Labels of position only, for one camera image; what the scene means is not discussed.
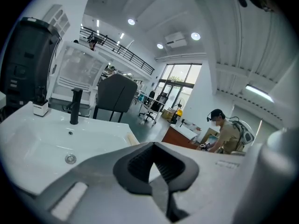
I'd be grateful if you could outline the long tube light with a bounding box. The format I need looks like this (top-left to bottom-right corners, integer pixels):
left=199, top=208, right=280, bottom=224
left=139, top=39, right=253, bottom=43
left=245, top=84, right=274, bottom=103

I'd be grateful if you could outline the white arched window frame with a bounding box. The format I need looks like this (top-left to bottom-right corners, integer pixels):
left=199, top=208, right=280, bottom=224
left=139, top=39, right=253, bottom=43
left=43, top=4, right=71, bottom=38

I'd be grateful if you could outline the black office chair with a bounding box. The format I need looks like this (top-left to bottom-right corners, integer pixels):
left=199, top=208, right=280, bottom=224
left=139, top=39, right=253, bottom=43
left=144, top=90, right=169, bottom=123

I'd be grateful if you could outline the white office desk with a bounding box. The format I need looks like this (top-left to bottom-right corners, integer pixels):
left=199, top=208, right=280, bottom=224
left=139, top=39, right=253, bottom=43
left=134, top=90, right=164, bottom=127

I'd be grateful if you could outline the white toiletry item bottle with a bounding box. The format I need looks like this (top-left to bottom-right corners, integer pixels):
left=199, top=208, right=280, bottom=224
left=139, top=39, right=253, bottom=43
left=233, top=127, right=299, bottom=224

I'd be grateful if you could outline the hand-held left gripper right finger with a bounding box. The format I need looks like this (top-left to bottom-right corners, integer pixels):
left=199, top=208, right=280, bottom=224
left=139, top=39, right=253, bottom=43
left=153, top=141, right=247, bottom=224

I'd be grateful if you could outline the white backpack device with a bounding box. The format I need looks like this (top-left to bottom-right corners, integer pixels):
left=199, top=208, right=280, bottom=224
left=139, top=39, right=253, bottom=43
left=230, top=117, right=255, bottom=147

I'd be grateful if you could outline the metal sink drain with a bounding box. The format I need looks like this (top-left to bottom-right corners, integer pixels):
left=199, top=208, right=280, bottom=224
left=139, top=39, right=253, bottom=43
left=64, top=154, right=77, bottom=165

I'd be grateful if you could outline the cardboard box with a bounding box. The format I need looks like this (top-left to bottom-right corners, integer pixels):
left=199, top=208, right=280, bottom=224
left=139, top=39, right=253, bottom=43
left=161, top=108, right=175, bottom=119

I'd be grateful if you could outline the white box black pump dispenser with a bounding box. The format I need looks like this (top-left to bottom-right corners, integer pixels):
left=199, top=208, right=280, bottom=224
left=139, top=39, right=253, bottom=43
left=32, top=85, right=49, bottom=116

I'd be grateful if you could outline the black balcony railing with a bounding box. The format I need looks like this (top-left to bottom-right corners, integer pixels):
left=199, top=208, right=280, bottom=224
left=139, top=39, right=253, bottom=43
left=79, top=26, right=156, bottom=76

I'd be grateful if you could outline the white sink counter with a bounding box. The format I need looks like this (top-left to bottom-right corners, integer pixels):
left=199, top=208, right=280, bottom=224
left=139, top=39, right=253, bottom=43
left=0, top=101, right=141, bottom=197

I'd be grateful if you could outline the black faucet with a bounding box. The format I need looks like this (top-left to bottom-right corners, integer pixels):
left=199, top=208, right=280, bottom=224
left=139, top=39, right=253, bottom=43
left=66, top=88, right=84, bottom=126

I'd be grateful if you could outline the white glass display cabinet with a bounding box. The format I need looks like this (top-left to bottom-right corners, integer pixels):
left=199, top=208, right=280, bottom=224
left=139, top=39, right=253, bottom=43
left=48, top=42, right=111, bottom=107

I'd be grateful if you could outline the white ceiling air conditioner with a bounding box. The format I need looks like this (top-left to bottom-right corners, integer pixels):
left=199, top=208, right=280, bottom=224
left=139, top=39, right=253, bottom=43
left=164, top=31, right=187, bottom=49

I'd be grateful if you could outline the brown cabinet white top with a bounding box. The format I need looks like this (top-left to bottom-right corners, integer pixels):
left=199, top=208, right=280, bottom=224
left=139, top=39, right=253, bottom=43
left=162, top=123, right=199, bottom=149

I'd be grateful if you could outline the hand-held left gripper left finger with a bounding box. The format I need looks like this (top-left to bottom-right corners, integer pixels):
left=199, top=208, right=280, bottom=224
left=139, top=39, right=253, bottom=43
left=44, top=142, right=171, bottom=224

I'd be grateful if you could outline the large black appliance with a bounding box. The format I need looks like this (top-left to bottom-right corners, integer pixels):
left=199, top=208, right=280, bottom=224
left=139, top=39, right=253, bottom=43
left=0, top=17, right=62, bottom=113

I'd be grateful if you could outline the gray armchair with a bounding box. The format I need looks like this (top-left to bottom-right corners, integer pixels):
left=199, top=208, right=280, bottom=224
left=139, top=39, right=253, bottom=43
left=93, top=73, right=138, bottom=123

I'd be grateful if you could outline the black standing fan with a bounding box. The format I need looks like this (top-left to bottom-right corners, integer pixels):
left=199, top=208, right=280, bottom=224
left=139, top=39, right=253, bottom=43
left=172, top=97, right=186, bottom=123

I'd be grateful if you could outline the glass entrance door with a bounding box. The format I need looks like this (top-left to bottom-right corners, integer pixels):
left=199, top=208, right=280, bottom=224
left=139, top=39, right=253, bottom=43
left=156, top=63, right=202, bottom=108

